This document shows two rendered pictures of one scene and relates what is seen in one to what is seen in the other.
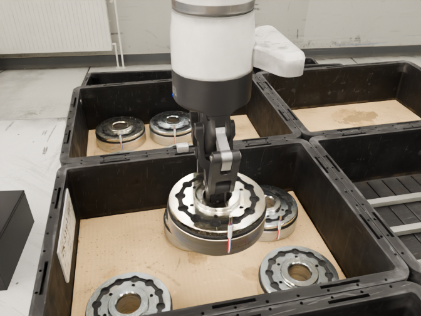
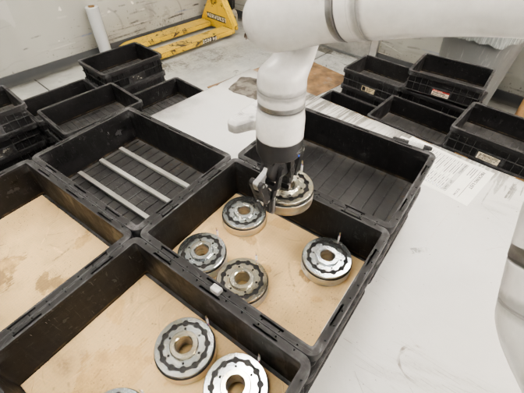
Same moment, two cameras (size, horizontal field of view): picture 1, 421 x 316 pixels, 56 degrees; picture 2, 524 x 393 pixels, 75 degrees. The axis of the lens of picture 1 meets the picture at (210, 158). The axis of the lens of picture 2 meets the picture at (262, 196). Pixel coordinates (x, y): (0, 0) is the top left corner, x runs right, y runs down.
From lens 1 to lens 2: 76 cm
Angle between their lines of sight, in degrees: 90
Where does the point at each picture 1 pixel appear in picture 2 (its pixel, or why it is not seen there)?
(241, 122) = (48, 374)
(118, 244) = (296, 317)
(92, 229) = not seen: hidden behind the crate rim
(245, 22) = not seen: hidden behind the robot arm
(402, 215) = (146, 205)
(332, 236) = (203, 213)
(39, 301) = (378, 246)
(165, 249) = (274, 288)
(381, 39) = not seen: outside the picture
